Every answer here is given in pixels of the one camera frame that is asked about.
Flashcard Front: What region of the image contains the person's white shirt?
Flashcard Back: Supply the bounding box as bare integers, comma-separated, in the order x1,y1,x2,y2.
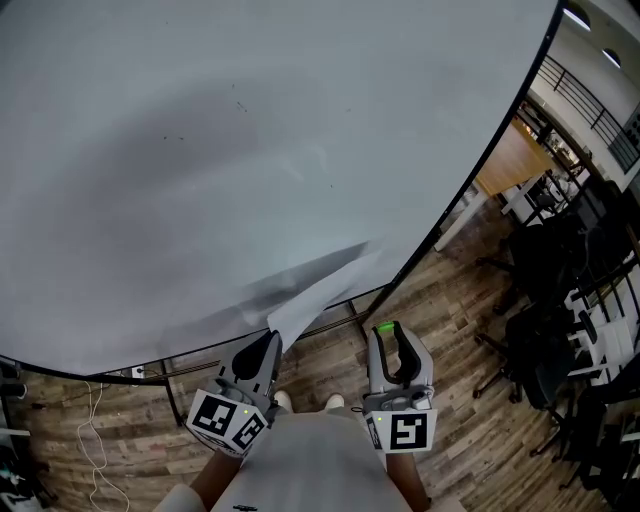
149,410,416,512

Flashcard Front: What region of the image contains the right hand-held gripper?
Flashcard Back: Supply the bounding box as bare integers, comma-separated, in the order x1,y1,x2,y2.
360,321,440,454

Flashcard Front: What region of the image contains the person's left forearm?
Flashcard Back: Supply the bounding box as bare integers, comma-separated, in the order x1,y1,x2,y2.
188,447,245,512

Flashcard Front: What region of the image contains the person's right forearm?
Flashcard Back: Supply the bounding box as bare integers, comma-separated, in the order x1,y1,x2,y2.
383,451,432,510

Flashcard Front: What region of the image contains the white whiteboard with black frame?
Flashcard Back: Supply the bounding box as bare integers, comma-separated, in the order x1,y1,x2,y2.
0,0,569,387

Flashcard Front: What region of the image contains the white paper sheet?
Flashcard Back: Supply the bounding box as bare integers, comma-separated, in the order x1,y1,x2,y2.
267,243,386,351

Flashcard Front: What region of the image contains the white metal rack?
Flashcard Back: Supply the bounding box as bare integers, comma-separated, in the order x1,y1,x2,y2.
564,288,640,382

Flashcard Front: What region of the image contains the wooden desk with white legs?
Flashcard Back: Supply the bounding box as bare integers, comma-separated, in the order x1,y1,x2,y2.
433,119,557,252

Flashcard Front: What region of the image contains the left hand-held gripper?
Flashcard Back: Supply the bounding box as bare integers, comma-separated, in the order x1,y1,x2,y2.
185,329,284,459

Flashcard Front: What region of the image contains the black office chair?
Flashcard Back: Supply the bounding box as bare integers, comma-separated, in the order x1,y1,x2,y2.
473,304,584,457
476,219,589,317

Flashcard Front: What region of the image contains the white floor cable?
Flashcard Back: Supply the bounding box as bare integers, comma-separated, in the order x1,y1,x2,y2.
76,379,132,509

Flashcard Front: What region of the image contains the black metal railing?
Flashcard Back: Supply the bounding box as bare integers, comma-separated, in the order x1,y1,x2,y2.
539,53,640,174

